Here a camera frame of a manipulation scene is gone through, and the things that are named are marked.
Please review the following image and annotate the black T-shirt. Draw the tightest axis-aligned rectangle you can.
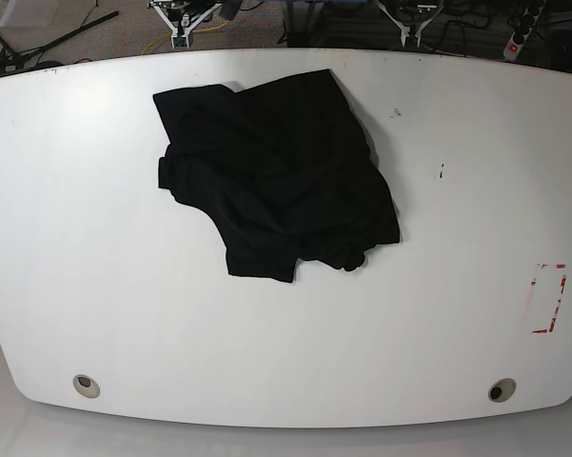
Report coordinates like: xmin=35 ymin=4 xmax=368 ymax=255
xmin=153 ymin=70 xmax=401 ymax=283

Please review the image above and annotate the red tape rectangle marking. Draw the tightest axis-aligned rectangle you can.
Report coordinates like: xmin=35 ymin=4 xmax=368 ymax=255
xmin=528 ymin=264 xmax=567 ymax=335

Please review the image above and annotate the white power strip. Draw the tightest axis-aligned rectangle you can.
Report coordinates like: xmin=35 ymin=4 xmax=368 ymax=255
xmin=503 ymin=0 xmax=545 ymax=62

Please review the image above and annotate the black tripod stand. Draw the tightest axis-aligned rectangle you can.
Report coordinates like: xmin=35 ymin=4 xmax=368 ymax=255
xmin=0 ymin=11 xmax=120 ymax=80

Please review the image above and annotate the yellow cable on floor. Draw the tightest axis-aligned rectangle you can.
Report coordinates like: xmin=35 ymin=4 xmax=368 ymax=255
xmin=142 ymin=17 xmax=230 ymax=56

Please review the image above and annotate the left table cable grommet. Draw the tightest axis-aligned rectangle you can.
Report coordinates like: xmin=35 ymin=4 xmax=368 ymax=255
xmin=72 ymin=374 xmax=101 ymax=399

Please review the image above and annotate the table cable grommet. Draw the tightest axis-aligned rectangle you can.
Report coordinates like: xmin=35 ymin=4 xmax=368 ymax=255
xmin=488 ymin=378 xmax=517 ymax=403
xmin=72 ymin=374 xmax=101 ymax=399

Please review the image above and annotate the right table cable grommet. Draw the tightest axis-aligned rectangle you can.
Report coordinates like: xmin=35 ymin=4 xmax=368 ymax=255
xmin=488 ymin=378 xmax=517 ymax=403

